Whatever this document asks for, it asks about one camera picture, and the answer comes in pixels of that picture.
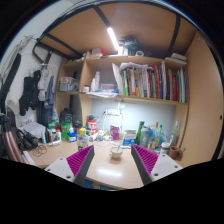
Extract magenta pouch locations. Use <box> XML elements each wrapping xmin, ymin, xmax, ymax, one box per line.
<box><xmin>109</xmin><ymin>125</ymin><xmax>120</xmax><ymax>141</ymax></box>

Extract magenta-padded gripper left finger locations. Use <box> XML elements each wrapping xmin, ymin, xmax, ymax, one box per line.
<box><xmin>44</xmin><ymin>145</ymin><xmax>96</xmax><ymax>187</ymax></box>

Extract wooden stirring stick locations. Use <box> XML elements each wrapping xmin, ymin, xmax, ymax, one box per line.
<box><xmin>115</xmin><ymin>139</ymin><xmax>124</xmax><ymax>154</ymax></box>

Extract grey shaker bottle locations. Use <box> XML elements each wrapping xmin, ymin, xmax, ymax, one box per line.
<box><xmin>139</xmin><ymin>125</ymin><xmax>152</xmax><ymax>149</ymax></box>

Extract small white pill bottle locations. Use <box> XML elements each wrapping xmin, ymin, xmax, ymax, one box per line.
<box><xmin>97</xmin><ymin>129</ymin><xmax>105</xmax><ymax>142</ymax></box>

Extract black fabric bundle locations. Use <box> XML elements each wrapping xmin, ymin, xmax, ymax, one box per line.
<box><xmin>14</xmin><ymin>128</ymin><xmax>39</xmax><ymax>151</ymax></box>

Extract white power strip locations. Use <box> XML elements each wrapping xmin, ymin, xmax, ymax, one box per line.
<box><xmin>104</xmin><ymin>108</ymin><xmax>121</xmax><ymax>117</ymax></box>

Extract red canister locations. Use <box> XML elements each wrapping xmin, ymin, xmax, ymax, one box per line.
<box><xmin>87</xmin><ymin>119</ymin><xmax>98</xmax><ymax>136</ymax></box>

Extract brown ceramic mug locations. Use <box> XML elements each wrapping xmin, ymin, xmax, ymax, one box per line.
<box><xmin>168</xmin><ymin>145</ymin><xmax>184</xmax><ymax>161</ymax></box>

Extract clear blue plastic bag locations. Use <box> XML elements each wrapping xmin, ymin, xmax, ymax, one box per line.
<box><xmin>148</xmin><ymin>128</ymin><xmax>168</xmax><ymax>148</ymax></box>

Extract pink metal tube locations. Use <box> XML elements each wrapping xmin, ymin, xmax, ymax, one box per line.
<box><xmin>1</xmin><ymin>114</ymin><xmax>26</xmax><ymax>164</ymax></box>

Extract black hanging garment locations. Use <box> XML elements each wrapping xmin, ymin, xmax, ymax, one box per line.
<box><xmin>18</xmin><ymin>69</ymin><xmax>42</xmax><ymax>116</ymax></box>

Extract wooden shelf unit with books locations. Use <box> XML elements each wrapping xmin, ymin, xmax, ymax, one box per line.
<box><xmin>54</xmin><ymin>46</ymin><xmax>189</xmax><ymax>148</ymax></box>

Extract tall clear glass bottle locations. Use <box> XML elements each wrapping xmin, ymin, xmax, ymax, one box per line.
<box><xmin>171</xmin><ymin>120</ymin><xmax>181</xmax><ymax>148</ymax></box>

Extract long black strap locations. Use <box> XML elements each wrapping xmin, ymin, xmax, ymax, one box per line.
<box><xmin>0</xmin><ymin>53</ymin><xmax>23</xmax><ymax>114</ymax></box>

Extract cream round cup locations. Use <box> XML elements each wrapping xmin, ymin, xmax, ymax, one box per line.
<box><xmin>109</xmin><ymin>146</ymin><xmax>125</xmax><ymax>160</ymax></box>

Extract blue hanging garment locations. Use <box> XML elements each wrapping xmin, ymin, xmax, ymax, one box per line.
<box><xmin>37</xmin><ymin>64</ymin><xmax>59</xmax><ymax>124</ymax></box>

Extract green box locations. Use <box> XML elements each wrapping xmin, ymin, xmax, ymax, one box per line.
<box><xmin>60</xmin><ymin>122</ymin><xmax>71</xmax><ymax>141</ymax></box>

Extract clear yellow-capped drink bottle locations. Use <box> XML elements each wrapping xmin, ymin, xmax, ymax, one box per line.
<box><xmin>77</xmin><ymin>127</ymin><xmax>90</xmax><ymax>152</ymax></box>

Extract white-lidded brown jar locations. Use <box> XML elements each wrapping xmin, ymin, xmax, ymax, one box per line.
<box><xmin>160</xmin><ymin>141</ymin><xmax>171</xmax><ymax>155</ymax></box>

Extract black elastic band loops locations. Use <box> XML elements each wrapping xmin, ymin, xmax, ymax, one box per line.
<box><xmin>32</xmin><ymin>144</ymin><xmax>48</xmax><ymax>158</ymax></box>

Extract blue and white carton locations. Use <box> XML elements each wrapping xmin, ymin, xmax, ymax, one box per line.
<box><xmin>122</xmin><ymin>129</ymin><xmax>138</xmax><ymax>148</ymax></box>

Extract ceiling light tube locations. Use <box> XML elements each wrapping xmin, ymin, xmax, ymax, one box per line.
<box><xmin>106</xmin><ymin>26</ymin><xmax>120</xmax><ymax>52</ymax></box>

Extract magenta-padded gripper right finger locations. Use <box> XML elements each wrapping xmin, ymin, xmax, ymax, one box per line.
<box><xmin>130</xmin><ymin>143</ymin><xmax>184</xmax><ymax>186</ymax></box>

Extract small black appliance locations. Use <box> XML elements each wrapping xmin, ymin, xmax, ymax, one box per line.
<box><xmin>60</xmin><ymin>108</ymin><xmax>74</xmax><ymax>124</ymax></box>

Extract dark green bottle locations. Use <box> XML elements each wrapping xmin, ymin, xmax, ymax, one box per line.
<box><xmin>135</xmin><ymin>120</ymin><xmax>145</xmax><ymax>146</ymax></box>

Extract blue and white squat bottle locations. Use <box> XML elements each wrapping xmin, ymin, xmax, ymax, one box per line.
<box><xmin>68</xmin><ymin>128</ymin><xmax>78</xmax><ymax>144</ymax></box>

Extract green-capped green bottle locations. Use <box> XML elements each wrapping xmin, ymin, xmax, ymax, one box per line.
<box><xmin>156</xmin><ymin>124</ymin><xmax>164</xmax><ymax>148</ymax></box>

